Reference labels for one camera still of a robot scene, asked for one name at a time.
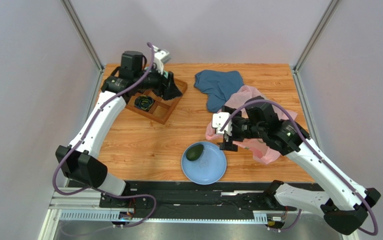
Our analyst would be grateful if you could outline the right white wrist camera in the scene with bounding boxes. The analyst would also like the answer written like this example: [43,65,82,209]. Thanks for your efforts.
[211,112,232,136]

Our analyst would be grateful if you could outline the right aluminium corner post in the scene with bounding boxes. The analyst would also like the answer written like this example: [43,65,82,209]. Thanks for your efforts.
[292,0,341,72]

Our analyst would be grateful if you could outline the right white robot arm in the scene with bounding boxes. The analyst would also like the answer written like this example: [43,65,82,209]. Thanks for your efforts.
[211,97,381,236]

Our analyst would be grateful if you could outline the blue plate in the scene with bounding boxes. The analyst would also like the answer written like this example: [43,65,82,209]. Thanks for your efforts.
[181,141,228,185]

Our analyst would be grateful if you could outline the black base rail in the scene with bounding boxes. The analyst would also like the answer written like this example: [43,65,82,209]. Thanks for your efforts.
[99,181,297,220]

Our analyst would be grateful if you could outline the aluminium corner post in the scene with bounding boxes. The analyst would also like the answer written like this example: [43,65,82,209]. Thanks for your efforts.
[292,0,341,72]
[60,0,105,73]

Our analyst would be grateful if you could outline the blue cloth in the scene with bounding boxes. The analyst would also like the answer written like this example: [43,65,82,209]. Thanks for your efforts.
[194,70,244,113]

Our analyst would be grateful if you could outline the aluminium frame rail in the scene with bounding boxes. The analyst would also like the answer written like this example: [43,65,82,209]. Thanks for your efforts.
[38,186,360,240]

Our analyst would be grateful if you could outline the left aluminium corner post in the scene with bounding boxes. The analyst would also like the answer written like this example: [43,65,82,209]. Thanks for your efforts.
[60,0,105,73]

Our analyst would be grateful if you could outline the green fake avocado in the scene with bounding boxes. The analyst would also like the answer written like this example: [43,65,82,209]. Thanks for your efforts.
[185,143,205,162]

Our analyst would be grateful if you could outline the wooden compartment tray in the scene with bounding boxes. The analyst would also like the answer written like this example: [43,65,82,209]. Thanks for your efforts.
[124,77,188,125]

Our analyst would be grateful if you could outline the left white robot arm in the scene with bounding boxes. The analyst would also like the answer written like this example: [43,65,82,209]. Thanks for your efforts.
[55,46,183,206]

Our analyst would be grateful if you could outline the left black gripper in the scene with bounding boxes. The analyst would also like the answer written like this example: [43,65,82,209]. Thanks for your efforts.
[135,63,184,102]

